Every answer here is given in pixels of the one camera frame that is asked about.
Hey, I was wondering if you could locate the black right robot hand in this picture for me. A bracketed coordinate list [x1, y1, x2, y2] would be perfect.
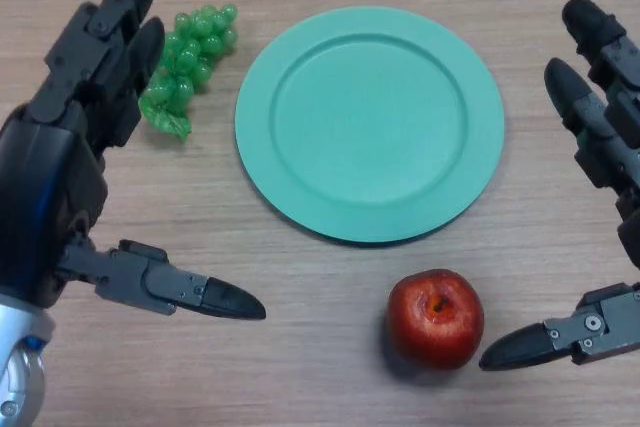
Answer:
[478, 0, 640, 372]

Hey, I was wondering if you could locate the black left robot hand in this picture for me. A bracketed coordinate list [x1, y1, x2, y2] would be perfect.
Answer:
[0, 0, 268, 322]

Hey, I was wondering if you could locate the red apple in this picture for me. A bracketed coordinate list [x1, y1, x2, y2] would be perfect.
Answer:
[385, 268, 485, 371]

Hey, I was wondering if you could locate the green round plate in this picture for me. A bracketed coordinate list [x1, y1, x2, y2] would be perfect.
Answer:
[234, 5, 506, 248]

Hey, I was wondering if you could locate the green grape bunch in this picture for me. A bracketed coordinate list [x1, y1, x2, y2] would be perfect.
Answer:
[137, 2, 240, 138]

